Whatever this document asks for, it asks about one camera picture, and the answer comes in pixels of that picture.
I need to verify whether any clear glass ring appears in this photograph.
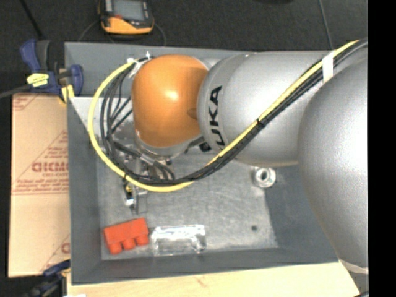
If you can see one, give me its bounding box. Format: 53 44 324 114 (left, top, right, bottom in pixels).
251 166 277 189

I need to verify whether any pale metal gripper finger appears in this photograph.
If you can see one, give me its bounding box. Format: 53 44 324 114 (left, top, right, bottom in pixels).
133 187 149 215
123 181 136 207

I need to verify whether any red toy building brick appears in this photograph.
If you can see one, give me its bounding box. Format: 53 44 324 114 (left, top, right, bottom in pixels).
103 217 150 256

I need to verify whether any grey metal bin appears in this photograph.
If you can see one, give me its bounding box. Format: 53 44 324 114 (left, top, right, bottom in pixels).
64 41 341 285

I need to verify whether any clear plastic box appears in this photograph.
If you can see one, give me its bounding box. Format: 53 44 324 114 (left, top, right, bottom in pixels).
150 224 207 257

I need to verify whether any brown cardboard board, red print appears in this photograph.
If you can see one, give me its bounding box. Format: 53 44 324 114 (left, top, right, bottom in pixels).
7 92 72 278

